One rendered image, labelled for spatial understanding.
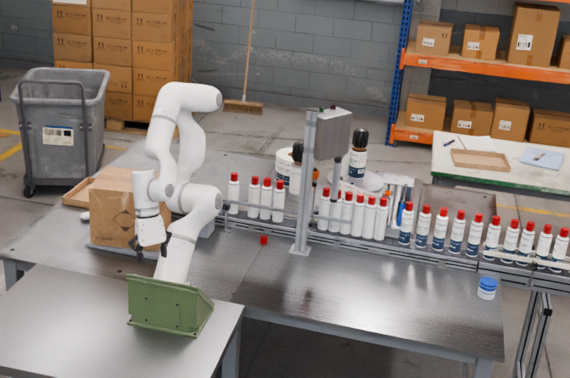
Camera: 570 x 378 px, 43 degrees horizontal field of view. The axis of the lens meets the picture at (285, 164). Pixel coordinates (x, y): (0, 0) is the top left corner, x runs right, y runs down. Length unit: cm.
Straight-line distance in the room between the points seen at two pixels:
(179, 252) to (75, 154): 282
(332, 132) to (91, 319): 121
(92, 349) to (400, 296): 123
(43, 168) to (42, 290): 262
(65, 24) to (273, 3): 218
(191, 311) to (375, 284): 85
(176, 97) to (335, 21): 506
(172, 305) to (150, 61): 418
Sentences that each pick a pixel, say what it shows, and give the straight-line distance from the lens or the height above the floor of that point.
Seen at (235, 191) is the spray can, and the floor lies 101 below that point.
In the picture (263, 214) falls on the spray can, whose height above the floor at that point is 91.
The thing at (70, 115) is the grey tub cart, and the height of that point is 68.
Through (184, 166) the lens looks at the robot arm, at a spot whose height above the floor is 133.
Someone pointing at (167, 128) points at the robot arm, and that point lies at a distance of 259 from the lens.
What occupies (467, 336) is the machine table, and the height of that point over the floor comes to 83.
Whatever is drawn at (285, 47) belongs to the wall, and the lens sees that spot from 773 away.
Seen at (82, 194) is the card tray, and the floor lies 83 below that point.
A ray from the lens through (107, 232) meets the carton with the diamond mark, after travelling 319.
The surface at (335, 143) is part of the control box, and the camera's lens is 305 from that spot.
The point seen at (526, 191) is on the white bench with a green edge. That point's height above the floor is 74.
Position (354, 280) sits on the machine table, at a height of 83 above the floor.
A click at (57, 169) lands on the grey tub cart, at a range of 552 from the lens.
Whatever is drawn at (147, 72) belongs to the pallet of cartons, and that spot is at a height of 61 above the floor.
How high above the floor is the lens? 243
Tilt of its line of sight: 23 degrees down
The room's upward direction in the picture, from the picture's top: 4 degrees clockwise
